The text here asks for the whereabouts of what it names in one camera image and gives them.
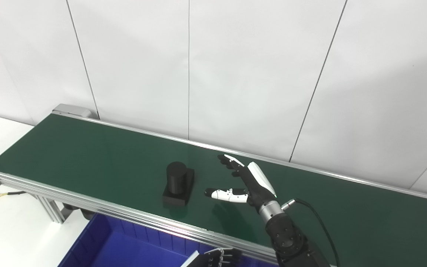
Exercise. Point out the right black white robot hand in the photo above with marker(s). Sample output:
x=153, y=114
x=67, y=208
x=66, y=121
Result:
x=254, y=185

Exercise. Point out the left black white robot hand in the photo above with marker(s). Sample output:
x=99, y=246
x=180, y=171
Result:
x=213, y=259

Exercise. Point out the black cylinder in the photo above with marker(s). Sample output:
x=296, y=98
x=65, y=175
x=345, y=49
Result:
x=176, y=181

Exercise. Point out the blue plastic bin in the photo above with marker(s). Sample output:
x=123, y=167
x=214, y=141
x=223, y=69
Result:
x=124, y=248

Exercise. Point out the green conveyor belt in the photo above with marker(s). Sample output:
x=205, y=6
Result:
x=106, y=159
x=87, y=204

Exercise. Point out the aluminium conveyor leg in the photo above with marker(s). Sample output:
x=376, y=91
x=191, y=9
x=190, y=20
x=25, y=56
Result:
x=52, y=209

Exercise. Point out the grey conveyor end cap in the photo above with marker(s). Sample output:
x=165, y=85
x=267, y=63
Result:
x=72, y=110

